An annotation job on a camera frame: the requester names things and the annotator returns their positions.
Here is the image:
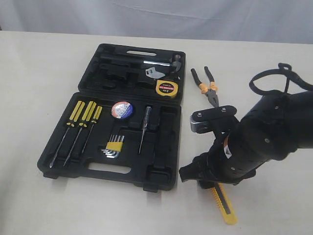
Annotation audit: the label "black electrical tape roll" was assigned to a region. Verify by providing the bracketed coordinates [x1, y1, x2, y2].
[111, 101, 134, 120]

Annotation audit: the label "yellow tape measure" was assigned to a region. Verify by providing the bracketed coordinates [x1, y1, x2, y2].
[155, 80, 179, 98]

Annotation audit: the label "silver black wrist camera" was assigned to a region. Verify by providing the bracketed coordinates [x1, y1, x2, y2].
[190, 105, 239, 134]

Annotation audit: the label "orange black combination pliers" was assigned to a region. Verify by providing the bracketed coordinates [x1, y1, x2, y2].
[191, 66, 219, 108]

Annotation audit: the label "clear voltage tester screwdriver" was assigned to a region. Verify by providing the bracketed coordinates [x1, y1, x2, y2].
[138, 106, 152, 154]

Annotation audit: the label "black plastic tool case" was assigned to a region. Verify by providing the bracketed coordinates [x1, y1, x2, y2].
[37, 44, 186, 192]

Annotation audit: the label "hex key set yellow holder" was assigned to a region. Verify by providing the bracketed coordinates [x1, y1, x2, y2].
[100, 135, 125, 159]

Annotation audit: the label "small yellow black screwdriver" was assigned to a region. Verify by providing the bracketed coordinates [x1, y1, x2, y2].
[81, 106, 103, 154]

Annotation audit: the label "large yellow black screwdriver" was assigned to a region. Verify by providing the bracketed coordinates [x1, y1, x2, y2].
[48, 100, 85, 168]

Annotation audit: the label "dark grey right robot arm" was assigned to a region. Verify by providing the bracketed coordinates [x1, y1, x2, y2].
[179, 92, 313, 188]

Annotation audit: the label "adjustable wrench steel head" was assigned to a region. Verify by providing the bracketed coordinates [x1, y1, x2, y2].
[97, 64, 167, 80]

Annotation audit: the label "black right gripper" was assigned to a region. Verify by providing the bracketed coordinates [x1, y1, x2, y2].
[179, 133, 271, 189]

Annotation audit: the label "claw hammer black handle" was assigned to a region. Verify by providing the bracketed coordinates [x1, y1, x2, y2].
[99, 54, 183, 75]

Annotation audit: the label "yellow black utility knife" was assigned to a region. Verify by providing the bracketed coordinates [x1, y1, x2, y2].
[209, 182, 238, 225]

